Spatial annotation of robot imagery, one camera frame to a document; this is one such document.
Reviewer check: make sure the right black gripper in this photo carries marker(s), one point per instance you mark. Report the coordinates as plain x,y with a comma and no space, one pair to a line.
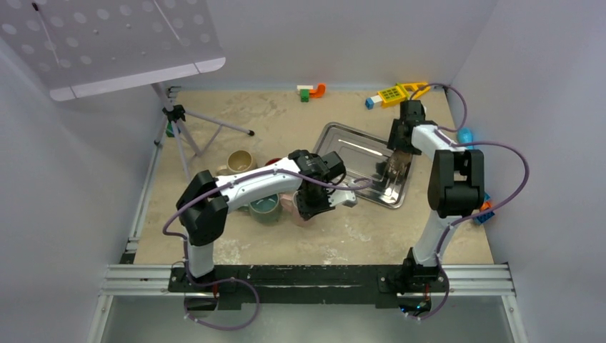
394,142

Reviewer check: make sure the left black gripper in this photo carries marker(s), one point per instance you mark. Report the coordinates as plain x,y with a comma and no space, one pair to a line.
308,212

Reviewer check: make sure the small dark brown mug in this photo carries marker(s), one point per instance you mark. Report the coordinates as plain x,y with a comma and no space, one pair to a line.
397,164

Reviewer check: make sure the pink mug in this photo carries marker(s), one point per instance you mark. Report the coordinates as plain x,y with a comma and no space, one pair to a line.
288,202

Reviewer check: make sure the teal green mug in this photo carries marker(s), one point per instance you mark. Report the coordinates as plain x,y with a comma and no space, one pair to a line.
266,211

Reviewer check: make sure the red mug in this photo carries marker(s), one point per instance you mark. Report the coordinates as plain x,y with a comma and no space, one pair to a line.
273,162

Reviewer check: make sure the beige mug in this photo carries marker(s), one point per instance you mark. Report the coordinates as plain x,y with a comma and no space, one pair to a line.
240,161

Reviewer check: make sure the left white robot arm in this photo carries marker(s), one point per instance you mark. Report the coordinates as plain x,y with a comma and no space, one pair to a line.
203,207

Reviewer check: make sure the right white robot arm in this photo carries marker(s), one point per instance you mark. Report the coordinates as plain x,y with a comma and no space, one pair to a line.
456,187

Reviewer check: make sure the yellow toy phone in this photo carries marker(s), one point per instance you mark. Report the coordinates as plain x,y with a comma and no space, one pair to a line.
393,96

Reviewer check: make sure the silver metal tray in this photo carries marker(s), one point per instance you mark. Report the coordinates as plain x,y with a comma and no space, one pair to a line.
364,156

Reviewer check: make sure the blue white toy block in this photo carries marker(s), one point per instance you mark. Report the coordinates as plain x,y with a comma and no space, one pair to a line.
373,101

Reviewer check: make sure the orange triangle toy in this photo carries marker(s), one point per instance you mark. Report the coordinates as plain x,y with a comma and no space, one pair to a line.
415,90

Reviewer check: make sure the blue toy microphone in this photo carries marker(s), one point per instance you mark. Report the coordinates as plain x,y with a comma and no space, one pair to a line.
464,136

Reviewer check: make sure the orange green toy pieces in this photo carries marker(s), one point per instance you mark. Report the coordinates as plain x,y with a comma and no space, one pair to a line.
307,92

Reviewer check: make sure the orange blue toy blocks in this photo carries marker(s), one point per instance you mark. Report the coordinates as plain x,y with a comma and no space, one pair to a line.
486,210

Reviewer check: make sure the grey tripod stand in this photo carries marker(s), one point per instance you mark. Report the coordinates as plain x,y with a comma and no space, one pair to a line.
175,116

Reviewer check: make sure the white perforated board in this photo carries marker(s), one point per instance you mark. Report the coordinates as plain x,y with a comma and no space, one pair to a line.
85,48

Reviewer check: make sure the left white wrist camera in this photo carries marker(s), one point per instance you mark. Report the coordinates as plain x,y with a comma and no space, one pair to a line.
342,198

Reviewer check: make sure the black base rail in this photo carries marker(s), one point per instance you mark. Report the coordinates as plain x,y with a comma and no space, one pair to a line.
384,286

